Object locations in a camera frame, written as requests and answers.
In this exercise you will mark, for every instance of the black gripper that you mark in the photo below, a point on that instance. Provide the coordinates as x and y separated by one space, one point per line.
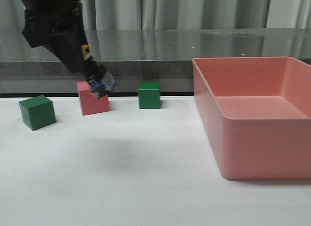
53 23

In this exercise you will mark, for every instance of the yellow push button switch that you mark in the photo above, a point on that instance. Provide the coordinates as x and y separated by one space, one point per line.
100 81

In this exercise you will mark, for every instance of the grey curtain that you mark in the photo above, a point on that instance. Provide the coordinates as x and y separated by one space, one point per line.
195 14

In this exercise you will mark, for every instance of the pink cube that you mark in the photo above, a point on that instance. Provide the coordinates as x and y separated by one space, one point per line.
88 103

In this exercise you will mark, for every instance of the left green cube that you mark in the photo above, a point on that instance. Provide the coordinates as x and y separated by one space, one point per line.
37 112

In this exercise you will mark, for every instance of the green cube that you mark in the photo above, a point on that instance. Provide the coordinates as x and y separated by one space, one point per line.
149 95
37 112

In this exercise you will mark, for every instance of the right green cube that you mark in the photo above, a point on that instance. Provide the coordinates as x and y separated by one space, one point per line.
149 95

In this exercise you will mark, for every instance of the grey stone counter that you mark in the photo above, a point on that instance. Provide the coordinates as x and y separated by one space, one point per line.
132 57

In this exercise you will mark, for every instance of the pink plastic bin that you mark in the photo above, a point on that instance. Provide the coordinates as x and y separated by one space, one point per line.
256 112

